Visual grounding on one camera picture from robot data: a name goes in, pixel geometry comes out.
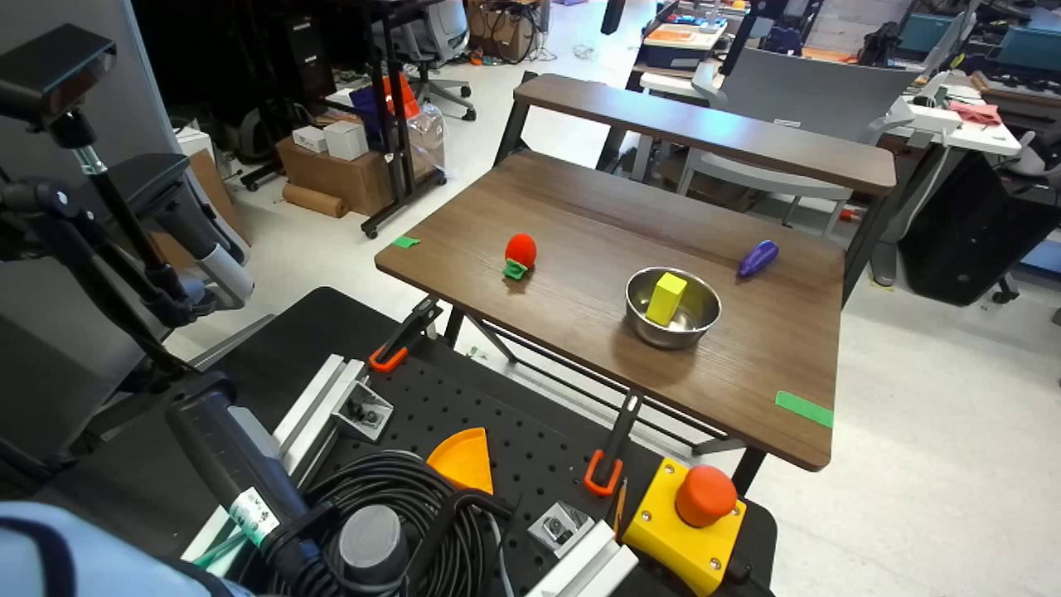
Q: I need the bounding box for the small blue purple object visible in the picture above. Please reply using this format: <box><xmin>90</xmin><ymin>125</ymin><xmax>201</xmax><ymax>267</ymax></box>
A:
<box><xmin>735</xmin><ymin>236</ymin><xmax>784</xmax><ymax>280</ymax></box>

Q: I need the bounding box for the wooden desk with black legs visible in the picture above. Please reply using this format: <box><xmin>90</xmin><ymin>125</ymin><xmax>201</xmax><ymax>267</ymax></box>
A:
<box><xmin>372</xmin><ymin>148</ymin><xmax>848</xmax><ymax>497</ymax></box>

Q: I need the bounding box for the red object on table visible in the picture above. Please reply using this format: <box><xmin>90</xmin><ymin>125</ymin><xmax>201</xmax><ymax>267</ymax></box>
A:
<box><xmin>950</xmin><ymin>98</ymin><xmax>1005</xmax><ymax>128</ymax></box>

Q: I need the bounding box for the red toy with green base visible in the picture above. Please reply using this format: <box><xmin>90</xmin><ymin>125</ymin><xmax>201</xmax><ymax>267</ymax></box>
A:
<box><xmin>502</xmin><ymin>228</ymin><xmax>545</xmax><ymax>284</ymax></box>

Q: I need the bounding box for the round metal bowl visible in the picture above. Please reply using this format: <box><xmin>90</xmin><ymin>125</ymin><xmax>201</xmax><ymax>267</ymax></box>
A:
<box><xmin>624</xmin><ymin>260</ymin><xmax>725</xmax><ymax>356</ymax></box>

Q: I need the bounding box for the black perforated base board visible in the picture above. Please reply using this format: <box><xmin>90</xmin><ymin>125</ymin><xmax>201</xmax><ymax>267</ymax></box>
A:
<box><xmin>30</xmin><ymin>284</ymin><xmax>781</xmax><ymax>597</ymax></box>

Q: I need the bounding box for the orange black bar clamp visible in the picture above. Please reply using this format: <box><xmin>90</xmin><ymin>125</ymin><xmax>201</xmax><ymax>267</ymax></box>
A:
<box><xmin>366</xmin><ymin>290</ymin><xmax>444</xmax><ymax>377</ymax></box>
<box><xmin>581</xmin><ymin>389</ymin><xmax>646</xmax><ymax>500</ymax></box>

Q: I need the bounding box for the yellow block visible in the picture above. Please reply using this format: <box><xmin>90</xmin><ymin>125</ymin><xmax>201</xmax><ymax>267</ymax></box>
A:
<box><xmin>645</xmin><ymin>273</ymin><xmax>691</xmax><ymax>329</ymax></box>

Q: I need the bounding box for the orange triangular plastic piece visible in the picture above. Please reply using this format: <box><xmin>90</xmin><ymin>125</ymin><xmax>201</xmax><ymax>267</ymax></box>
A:
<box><xmin>424</xmin><ymin>425</ymin><xmax>498</xmax><ymax>497</ymax></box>

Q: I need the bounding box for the brown cardboard box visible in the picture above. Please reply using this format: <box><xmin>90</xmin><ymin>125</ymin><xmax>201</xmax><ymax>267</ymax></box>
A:
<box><xmin>273</xmin><ymin>102</ymin><xmax>452</xmax><ymax>220</ymax></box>

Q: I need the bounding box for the black metal floor stand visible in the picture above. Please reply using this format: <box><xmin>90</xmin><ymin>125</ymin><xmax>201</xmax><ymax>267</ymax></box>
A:
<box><xmin>356</xmin><ymin>0</ymin><xmax>452</xmax><ymax>242</ymax></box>

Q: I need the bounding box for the white box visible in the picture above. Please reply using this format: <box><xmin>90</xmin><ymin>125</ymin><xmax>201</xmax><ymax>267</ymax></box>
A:
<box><xmin>320</xmin><ymin>115</ymin><xmax>372</xmax><ymax>165</ymax></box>

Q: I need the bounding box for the long wooden bench table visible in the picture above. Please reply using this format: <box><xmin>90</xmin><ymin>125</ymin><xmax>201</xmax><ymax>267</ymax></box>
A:
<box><xmin>490</xmin><ymin>70</ymin><xmax>902</xmax><ymax>228</ymax></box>

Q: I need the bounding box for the red emergency stop button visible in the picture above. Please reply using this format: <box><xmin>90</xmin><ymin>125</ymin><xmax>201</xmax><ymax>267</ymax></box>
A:
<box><xmin>672</xmin><ymin>459</ymin><xmax>742</xmax><ymax>529</ymax></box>

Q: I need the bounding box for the office chair with wheels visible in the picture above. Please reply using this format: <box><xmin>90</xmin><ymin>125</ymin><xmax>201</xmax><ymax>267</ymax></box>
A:
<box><xmin>394</xmin><ymin>0</ymin><xmax>480</xmax><ymax>125</ymax></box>

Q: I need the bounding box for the yellow emergency stop box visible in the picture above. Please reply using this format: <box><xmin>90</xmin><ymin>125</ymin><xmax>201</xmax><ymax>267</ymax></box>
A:
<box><xmin>619</xmin><ymin>453</ymin><xmax>754</xmax><ymax>597</ymax></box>

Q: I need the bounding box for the grey round knob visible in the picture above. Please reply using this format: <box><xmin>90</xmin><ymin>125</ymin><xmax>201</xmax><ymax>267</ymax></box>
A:
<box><xmin>335</xmin><ymin>500</ymin><xmax>413</xmax><ymax>586</ymax></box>

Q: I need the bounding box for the long green tape strip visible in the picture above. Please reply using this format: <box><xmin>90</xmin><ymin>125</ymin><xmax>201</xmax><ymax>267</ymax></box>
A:
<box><xmin>772</xmin><ymin>389</ymin><xmax>838</xmax><ymax>431</ymax></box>

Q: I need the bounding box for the black cylinder with white label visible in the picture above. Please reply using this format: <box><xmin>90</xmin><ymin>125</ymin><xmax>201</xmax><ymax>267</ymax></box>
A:
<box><xmin>164</xmin><ymin>377</ymin><xmax>316</xmax><ymax>536</ymax></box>

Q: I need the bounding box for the grey black mounted device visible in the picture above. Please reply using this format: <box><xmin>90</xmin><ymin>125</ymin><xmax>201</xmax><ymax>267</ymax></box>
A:
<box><xmin>108</xmin><ymin>148</ymin><xmax>258</xmax><ymax>314</ymax></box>

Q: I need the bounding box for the black bag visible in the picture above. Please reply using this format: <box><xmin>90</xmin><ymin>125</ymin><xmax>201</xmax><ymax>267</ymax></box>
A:
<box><xmin>896</xmin><ymin>144</ymin><xmax>1061</xmax><ymax>307</ymax></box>

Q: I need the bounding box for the white table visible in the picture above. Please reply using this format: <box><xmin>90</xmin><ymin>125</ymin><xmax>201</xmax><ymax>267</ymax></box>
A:
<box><xmin>880</xmin><ymin>70</ymin><xmax>1027</xmax><ymax>159</ymax></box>

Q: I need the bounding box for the metal corner bracket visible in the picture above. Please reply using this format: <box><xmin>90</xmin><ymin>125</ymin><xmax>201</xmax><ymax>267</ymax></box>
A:
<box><xmin>523</xmin><ymin>500</ymin><xmax>596</xmax><ymax>560</ymax></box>
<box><xmin>335</xmin><ymin>384</ymin><xmax>398</xmax><ymax>442</ymax></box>

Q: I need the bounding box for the black cable bundle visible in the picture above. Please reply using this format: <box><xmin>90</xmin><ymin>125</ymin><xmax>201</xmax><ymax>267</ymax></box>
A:
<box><xmin>261</xmin><ymin>443</ymin><xmax>523</xmax><ymax>597</ymax></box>

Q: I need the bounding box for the long aluminium extrusion rail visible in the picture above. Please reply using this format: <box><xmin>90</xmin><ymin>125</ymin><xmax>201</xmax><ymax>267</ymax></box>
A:
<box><xmin>179</xmin><ymin>352</ymin><xmax>398</xmax><ymax>569</ymax></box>

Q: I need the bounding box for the short aluminium extrusion rail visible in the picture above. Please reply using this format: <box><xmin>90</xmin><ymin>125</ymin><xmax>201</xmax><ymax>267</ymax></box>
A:
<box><xmin>523</xmin><ymin>517</ymin><xmax>645</xmax><ymax>597</ymax></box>

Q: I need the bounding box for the black articulated camera stand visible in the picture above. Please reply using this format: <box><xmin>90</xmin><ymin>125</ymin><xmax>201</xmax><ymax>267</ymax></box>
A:
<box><xmin>0</xmin><ymin>108</ymin><xmax>230</xmax><ymax>384</ymax></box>

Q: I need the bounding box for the black camera on stand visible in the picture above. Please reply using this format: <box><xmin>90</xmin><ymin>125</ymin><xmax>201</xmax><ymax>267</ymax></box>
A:
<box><xmin>0</xmin><ymin>22</ymin><xmax>120</xmax><ymax>133</ymax></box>

